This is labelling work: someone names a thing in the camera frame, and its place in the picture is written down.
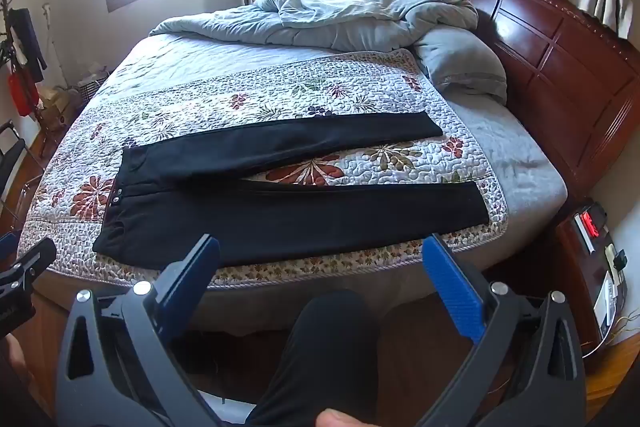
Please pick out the digital clock red display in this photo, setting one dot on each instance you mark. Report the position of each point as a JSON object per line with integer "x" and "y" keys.
{"x": 589, "y": 224}

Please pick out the person's leg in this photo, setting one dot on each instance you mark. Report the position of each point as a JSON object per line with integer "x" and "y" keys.
{"x": 320, "y": 347}

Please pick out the person's right hand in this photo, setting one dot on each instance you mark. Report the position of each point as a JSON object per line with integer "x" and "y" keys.
{"x": 340, "y": 419}

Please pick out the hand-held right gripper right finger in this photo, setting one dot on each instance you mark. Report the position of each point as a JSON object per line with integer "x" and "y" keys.
{"x": 455, "y": 287}

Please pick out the white basket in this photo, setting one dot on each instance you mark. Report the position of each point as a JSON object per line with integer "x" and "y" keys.
{"x": 92, "y": 84}

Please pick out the wooden nightstand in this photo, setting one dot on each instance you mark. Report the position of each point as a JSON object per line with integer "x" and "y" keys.
{"x": 575, "y": 287}

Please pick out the wall plug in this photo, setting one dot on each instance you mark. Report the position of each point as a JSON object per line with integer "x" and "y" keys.
{"x": 620, "y": 259}

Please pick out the white paper pad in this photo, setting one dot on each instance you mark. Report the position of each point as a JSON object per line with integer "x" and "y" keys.
{"x": 607, "y": 297}

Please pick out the floral quilted blanket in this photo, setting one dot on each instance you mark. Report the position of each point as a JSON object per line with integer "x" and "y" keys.
{"x": 225, "y": 97}

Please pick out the dark hanging garment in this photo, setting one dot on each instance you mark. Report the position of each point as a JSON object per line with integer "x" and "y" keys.
{"x": 27, "y": 42}

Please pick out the black folding frame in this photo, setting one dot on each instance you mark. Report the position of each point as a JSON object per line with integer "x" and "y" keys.
{"x": 12, "y": 157}

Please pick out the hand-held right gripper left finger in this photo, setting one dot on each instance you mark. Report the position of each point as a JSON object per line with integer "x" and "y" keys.
{"x": 197, "y": 272}

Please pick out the coat rack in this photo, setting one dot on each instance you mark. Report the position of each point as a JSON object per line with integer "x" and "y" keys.
{"x": 6, "y": 52}

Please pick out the black pants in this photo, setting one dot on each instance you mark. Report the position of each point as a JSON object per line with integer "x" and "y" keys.
{"x": 300, "y": 217}

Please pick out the wooden bed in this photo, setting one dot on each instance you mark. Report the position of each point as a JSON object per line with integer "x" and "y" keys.
{"x": 550, "y": 57}

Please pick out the red bag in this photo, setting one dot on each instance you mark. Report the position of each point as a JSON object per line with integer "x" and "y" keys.
{"x": 21, "y": 94}

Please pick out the light blue duvet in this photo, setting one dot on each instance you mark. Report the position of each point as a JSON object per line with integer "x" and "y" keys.
{"x": 350, "y": 17}

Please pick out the cardboard box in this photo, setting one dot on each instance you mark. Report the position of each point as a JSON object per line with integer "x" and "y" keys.
{"x": 57, "y": 107}

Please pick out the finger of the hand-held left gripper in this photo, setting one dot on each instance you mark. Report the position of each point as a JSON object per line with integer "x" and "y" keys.
{"x": 30, "y": 262}

